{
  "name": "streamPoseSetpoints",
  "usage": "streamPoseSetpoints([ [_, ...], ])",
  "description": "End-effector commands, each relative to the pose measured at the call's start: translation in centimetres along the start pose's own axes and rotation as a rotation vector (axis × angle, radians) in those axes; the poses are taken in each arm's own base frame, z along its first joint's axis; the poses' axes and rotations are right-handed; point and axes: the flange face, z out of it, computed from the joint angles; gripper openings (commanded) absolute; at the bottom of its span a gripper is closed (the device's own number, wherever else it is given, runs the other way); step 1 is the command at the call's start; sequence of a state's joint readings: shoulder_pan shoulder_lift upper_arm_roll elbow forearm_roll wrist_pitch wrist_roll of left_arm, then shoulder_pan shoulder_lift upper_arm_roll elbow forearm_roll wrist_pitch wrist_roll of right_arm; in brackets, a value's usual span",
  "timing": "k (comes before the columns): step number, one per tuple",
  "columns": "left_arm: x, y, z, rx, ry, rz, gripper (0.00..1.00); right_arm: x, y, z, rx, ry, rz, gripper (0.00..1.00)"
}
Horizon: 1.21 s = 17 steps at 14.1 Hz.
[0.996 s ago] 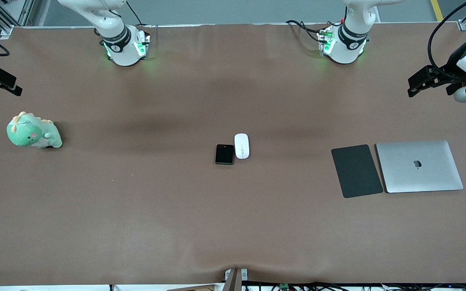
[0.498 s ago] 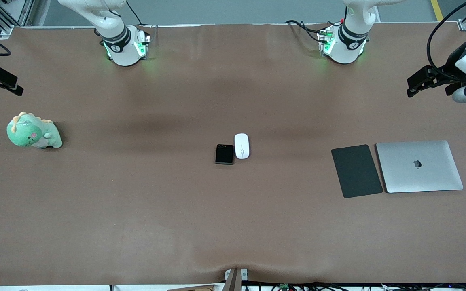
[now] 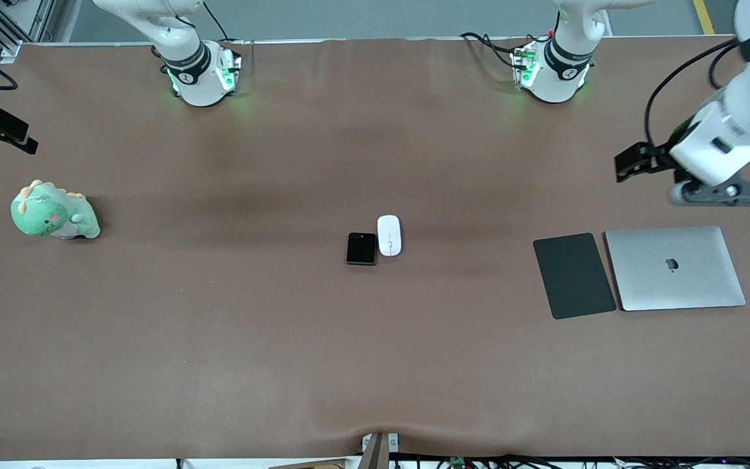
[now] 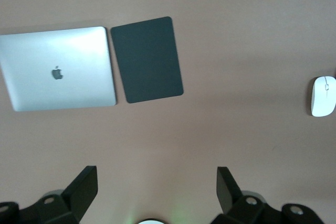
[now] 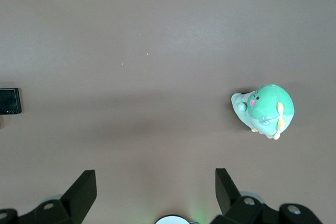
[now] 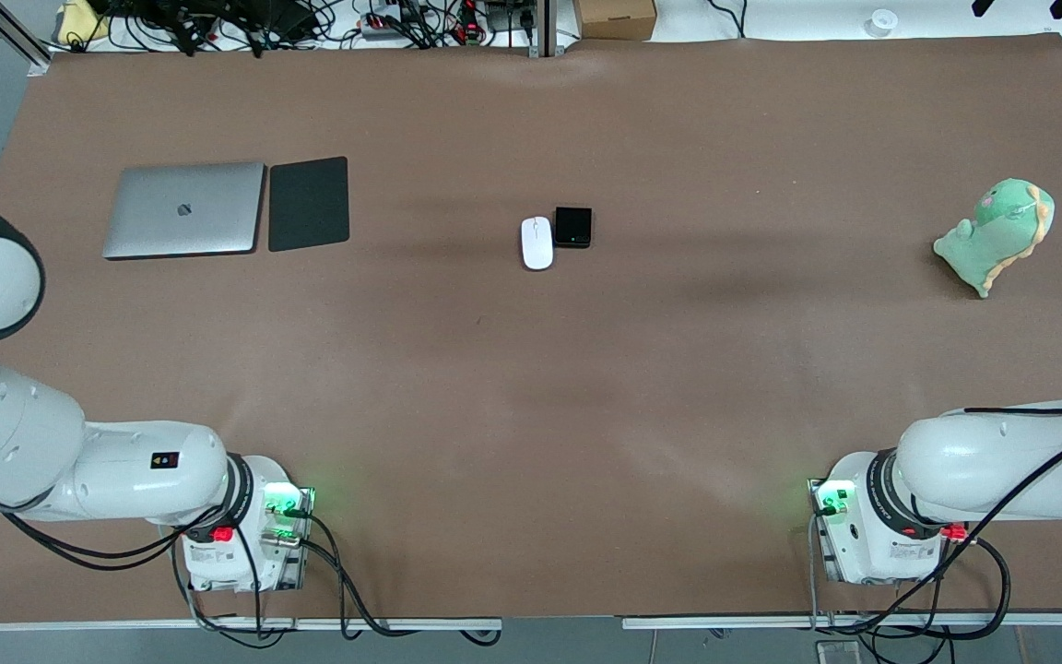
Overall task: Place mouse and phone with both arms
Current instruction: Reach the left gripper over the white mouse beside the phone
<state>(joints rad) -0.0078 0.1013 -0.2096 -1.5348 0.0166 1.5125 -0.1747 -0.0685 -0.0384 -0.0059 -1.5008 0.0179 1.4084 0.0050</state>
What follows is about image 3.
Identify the white computer mouse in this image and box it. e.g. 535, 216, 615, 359
377, 215, 403, 257

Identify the black phone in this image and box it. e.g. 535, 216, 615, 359
347, 232, 377, 266

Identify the black mouse pad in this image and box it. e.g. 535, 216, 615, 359
533, 233, 617, 320

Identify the green dinosaur plush toy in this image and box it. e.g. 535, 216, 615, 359
10, 180, 101, 240

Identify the silver closed laptop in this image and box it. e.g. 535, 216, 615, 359
605, 226, 746, 312

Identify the brown table cover mat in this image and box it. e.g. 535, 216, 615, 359
0, 36, 750, 462

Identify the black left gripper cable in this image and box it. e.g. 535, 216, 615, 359
643, 38, 740, 147

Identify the black left arm base cable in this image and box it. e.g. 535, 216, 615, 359
460, 31, 520, 69

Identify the black arm base cable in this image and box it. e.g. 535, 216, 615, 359
460, 31, 520, 69
202, 0, 231, 43

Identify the black right arm base cable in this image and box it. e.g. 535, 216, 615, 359
202, 0, 231, 43

